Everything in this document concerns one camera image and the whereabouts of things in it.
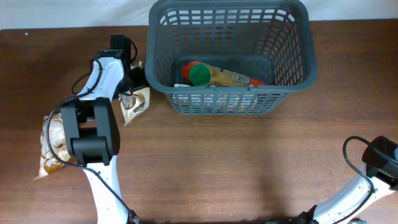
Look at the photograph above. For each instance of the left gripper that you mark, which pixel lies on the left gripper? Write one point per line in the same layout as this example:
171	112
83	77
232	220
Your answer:
142	81

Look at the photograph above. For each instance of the beige mushroom snack pouch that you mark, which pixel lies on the beige mushroom snack pouch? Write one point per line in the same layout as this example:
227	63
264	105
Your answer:
135	101

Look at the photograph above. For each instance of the green lidded jar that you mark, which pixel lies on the green lidded jar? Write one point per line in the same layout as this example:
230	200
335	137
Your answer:
199	75

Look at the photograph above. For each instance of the red spaghetti packet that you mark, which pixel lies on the red spaghetti packet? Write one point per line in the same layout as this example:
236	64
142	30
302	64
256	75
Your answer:
223	78

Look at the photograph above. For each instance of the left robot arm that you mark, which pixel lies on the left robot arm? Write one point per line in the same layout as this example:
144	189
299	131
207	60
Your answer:
91	131

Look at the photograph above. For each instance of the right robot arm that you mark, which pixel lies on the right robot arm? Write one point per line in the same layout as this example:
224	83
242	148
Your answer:
376	179

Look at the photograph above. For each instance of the beige bread bag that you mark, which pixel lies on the beige bread bag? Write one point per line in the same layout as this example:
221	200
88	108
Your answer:
48	163

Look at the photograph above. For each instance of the grey plastic basket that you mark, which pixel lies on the grey plastic basket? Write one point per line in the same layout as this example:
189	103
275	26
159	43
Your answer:
266	40

